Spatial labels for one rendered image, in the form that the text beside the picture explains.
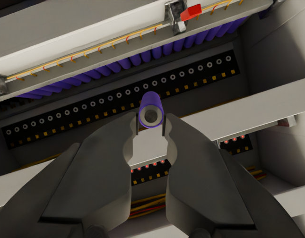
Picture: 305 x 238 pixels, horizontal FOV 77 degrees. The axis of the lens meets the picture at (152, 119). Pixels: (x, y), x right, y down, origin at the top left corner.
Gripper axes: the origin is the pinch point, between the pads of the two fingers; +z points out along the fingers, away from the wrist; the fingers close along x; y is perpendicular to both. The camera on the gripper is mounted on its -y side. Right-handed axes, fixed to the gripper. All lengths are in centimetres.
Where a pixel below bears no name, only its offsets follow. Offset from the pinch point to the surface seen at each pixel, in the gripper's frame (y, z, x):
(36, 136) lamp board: 19.5, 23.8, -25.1
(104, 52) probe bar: -0.6, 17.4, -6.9
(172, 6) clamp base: -6.7, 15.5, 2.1
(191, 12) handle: -6.2, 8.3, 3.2
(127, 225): 38.6, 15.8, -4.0
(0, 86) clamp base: 3.9, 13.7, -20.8
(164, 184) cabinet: 36.1, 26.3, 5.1
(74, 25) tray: -4.3, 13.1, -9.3
